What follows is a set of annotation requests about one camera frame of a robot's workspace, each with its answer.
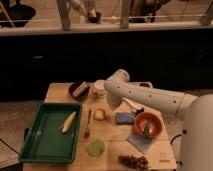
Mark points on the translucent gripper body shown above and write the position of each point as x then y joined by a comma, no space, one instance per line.
113,100

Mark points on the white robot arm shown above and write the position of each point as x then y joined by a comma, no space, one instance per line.
196,151

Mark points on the white paper cup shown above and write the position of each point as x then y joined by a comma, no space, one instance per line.
99,87

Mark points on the green plastic cup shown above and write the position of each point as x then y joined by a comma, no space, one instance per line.
96,148

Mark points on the blue sponge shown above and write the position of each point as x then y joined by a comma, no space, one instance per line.
124,118

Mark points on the metal fork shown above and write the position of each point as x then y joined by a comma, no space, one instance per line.
87,130

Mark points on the red bowl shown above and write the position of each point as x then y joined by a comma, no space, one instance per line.
140,120

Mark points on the green vegetable in bowl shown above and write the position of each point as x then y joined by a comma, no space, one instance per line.
146,132

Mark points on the grey blue cloth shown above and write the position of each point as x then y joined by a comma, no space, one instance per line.
140,143

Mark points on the bunch of dark grapes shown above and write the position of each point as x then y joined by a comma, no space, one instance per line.
139,163

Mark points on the green plastic tray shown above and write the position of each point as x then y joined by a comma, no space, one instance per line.
45,142

